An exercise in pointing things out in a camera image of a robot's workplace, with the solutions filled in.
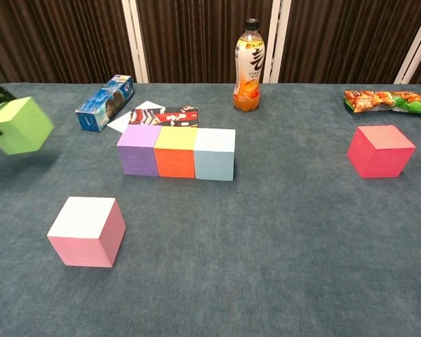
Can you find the white paper sheet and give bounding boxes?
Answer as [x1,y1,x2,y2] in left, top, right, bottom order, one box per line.
[106,100,166,134]

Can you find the blue biscuit box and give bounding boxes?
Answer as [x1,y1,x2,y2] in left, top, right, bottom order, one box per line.
[74,74,135,133]

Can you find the red foam cube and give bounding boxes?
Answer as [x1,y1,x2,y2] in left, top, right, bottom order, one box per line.
[347,125,417,179]

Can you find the orange drink bottle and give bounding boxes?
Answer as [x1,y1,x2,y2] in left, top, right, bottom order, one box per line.
[232,18,266,113]

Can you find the light blue foam cube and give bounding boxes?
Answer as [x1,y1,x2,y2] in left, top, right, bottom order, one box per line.
[193,128,236,182]

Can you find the green foam cube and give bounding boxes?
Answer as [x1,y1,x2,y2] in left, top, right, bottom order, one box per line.
[0,96,55,156]

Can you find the orange cube with yellow face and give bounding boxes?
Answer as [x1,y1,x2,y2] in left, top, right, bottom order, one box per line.
[153,126,199,179]

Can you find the orange green snack bag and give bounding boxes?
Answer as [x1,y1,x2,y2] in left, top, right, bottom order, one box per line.
[343,89,421,121]

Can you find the white partition post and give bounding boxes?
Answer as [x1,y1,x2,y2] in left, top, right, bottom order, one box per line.
[121,0,150,84]
[394,0,421,85]
[262,0,293,84]

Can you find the red black card packet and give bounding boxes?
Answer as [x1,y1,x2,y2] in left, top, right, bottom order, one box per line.
[128,104,199,129]

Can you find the purple foam cube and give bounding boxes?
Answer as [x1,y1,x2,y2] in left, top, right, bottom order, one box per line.
[116,124,162,177]

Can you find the pink cube with white face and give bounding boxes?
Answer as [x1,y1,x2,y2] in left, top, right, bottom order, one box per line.
[46,196,127,269]

